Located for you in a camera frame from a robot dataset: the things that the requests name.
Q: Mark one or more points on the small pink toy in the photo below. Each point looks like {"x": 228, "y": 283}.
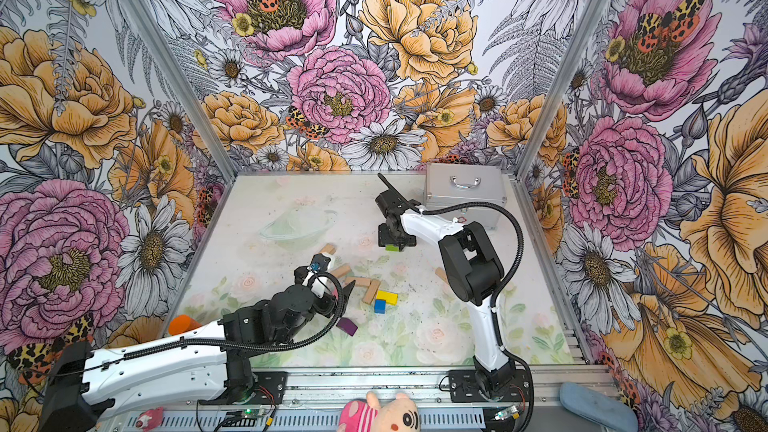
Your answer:
{"x": 150, "y": 419}

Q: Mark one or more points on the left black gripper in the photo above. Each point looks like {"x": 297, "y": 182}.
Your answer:
{"x": 328, "y": 306}

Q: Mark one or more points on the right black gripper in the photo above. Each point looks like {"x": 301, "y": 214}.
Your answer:
{"x": 383, "y": 237}

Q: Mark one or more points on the yellow wood block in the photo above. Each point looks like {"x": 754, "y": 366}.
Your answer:
{"x": 389, "y": 297}

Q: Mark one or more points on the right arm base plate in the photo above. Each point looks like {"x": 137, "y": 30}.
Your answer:
{"x": 462, "y": 385}

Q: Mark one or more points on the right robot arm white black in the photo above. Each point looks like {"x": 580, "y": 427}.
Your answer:
{"x": 473, "y": 271}

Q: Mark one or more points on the blue grey cushion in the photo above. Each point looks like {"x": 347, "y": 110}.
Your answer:
{"x": 598, "y": 408}

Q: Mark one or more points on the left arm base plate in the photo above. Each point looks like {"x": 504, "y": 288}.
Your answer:
{"x": 257, "y": 388}

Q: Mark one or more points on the natural wood block with hole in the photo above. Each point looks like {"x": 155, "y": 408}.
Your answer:
{"x": 342, "y": 271}

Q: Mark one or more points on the aluminium front rail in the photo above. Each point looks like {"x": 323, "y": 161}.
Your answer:
{"x": 360, "y": 387}

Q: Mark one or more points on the blue wood block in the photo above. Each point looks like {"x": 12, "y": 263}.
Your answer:
{"x": 380, "y": 306}

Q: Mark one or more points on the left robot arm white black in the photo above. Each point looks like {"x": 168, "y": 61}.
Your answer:
{"x": 210, "y": 363}

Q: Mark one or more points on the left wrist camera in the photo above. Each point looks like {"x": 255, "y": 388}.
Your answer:
{"x": 318, "y": 265}

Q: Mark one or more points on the purple wood block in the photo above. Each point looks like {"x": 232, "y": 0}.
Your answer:
{"x": 347, "y": 326}

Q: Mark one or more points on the pink plush pig toy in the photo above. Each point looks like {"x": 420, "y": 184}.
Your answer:
{"x": 369, "y": 415}

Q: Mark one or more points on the silver aluminium case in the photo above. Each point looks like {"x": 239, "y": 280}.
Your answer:
{"x": 452, "y": 184}

